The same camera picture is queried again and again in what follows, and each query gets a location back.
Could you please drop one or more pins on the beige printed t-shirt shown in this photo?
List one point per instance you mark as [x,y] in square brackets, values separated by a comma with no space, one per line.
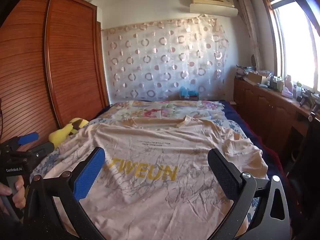
[155,155]

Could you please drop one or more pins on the black chair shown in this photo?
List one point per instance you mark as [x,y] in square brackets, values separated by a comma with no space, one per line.
[307,180]

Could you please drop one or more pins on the sheer circle-patterned curtain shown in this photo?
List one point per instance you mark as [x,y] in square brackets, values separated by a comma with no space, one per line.
[165,60]

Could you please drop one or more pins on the white air conditioner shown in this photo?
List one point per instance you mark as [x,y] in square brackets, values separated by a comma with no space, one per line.
[212,5]

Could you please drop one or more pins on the black hand-held tool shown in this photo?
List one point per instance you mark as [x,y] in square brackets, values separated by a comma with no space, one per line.
[308,98]

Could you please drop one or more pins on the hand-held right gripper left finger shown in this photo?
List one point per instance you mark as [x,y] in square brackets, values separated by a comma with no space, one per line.
[90,172]

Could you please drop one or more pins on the pink floral blanket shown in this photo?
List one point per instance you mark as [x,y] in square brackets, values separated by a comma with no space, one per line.
[155,110]

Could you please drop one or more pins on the wooden slatted wardrobe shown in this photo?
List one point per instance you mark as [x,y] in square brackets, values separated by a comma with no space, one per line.
[50,67]

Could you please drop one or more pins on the person's left hand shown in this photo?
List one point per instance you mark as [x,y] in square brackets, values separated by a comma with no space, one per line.
[20,195]

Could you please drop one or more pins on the wooden cabinet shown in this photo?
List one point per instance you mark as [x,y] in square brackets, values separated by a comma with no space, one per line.
[265,105]

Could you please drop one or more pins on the blue box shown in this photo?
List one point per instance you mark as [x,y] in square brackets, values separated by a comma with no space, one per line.
[188,93]

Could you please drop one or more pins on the blue floral white sheet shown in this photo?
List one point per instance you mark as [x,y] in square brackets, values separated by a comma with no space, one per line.
[232,125]

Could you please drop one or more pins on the pale patterned window curtain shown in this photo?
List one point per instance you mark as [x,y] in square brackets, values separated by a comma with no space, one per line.
[251,30]

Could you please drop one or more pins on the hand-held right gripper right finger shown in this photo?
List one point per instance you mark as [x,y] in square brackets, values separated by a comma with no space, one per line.
[225,177]

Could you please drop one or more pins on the yellow plush toy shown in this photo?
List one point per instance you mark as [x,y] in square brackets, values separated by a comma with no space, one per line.
[62,132]

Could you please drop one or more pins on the wooden framed window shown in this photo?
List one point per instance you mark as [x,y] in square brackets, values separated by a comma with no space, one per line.
[292,42]

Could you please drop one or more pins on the cardboard box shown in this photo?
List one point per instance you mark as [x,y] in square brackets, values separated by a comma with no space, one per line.
[257,77]

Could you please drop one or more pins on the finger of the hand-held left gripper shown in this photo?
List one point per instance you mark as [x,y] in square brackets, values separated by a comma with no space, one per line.
[28,138]
[43,148]

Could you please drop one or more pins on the pink bottle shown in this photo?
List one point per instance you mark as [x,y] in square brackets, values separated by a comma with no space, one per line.
[288,87]

